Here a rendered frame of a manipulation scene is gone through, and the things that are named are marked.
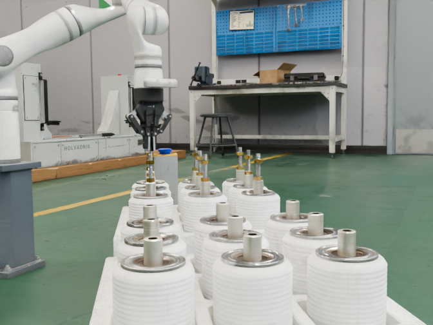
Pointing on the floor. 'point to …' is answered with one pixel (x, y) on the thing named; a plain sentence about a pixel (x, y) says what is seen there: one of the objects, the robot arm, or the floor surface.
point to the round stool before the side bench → (220, 133)
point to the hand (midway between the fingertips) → (149, 143)
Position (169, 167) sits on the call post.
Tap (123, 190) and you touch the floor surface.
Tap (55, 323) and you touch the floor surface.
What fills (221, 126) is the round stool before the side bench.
